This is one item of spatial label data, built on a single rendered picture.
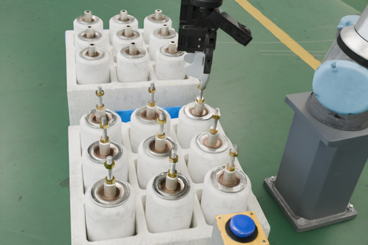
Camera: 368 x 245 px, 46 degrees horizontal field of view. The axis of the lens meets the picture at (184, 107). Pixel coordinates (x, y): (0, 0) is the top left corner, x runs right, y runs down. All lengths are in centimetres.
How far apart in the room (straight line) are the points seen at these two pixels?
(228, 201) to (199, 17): 38
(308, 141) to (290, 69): 83
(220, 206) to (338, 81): 33
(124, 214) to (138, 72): 56
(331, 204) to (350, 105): 40
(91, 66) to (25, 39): 75
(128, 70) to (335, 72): 66
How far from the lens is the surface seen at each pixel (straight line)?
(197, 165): 97
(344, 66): 80
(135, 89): 128
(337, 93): 84
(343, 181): 114
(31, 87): 163
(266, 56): 193
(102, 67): 127
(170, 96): 131
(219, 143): 98
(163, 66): 130
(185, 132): 105
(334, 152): 104
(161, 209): 85
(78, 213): 92
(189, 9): 92
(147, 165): 93
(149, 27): 151
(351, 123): 102
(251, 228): 71
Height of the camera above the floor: 86
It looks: 35 degrees down
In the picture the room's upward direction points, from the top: 6 degrees clockwise
